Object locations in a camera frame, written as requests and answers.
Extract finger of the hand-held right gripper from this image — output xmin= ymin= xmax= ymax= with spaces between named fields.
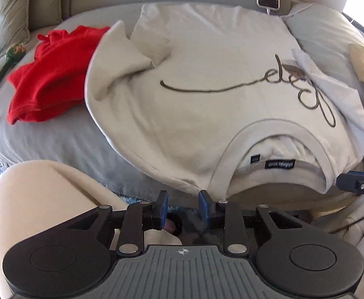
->
xmin=336 ymin=171 xmax=364 ymax=207

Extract white charging cable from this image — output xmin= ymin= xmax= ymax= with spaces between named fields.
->
xmin=265 ymin=1 xmax=318 ymax=17

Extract person's leg in cream pants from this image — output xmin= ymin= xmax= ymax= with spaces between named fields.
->
xmin=0 ymin=159 xmax=182 ymax=299

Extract grey pillow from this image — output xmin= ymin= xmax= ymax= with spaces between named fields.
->
xmin=285 ymin=2 xmax=364 ymax=84

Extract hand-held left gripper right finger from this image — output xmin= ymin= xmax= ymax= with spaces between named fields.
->
xmin=198 ymin=189 xmax=298 ymax=255

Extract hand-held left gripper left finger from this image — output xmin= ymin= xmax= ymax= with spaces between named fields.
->
xmin=67 ymin=190 xmax=169 ymax=255

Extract red garment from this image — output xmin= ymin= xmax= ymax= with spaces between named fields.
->
xmin=7 ymin=25 xmax=111 ymax=126

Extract grey bed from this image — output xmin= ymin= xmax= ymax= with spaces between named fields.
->
xmin=0 ymin=1 xmax=364 ymax=201

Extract green crochet flower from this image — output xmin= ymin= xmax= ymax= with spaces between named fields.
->
xmin=0 ymin=45 xmax=27 ymax=116

